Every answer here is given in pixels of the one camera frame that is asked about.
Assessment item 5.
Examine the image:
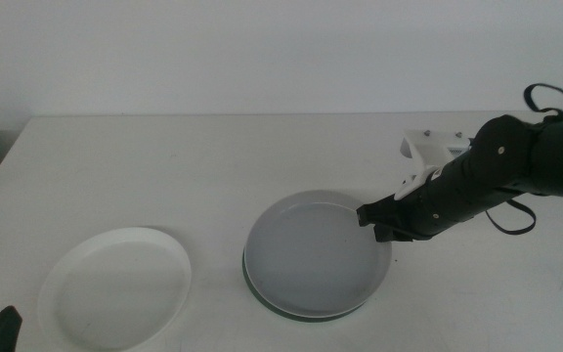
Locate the grey shallow bowl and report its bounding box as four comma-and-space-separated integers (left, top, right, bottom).
243, 189, 394, 319

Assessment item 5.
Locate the white shallow bowl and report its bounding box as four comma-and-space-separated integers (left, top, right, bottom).
36, 226, 194, 352

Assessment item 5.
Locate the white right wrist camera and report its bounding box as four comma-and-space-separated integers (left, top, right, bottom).
400, 128, 473, 201

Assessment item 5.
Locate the pale green shallow bowl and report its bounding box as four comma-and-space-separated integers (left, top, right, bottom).
240, 248, 368, 324

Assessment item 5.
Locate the black cable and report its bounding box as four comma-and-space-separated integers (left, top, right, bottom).
484, 197, 539, 237
523, 82, 563, 122

